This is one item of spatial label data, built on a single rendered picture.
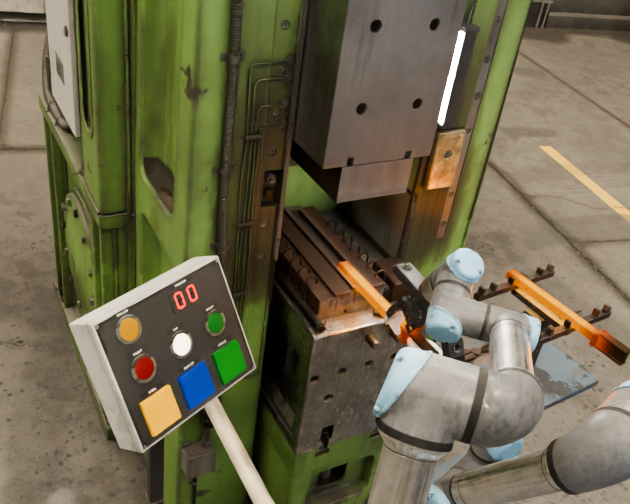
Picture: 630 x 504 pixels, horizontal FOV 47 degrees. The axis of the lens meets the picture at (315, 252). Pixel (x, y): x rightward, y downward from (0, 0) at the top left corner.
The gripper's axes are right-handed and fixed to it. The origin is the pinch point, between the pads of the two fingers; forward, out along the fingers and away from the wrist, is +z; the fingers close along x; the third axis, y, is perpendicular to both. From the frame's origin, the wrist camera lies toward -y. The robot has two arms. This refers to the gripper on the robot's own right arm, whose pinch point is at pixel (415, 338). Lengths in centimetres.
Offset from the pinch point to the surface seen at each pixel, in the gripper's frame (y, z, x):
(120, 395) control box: -5, 1, -70
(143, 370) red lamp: -7, 4, -64
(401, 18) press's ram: -69, 23, -3
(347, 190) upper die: -28.7, 23.8, -9.5
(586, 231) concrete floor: 101, 142, 252
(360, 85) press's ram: -55, 23, -11
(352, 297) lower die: 4.7, 24.4, -2.1
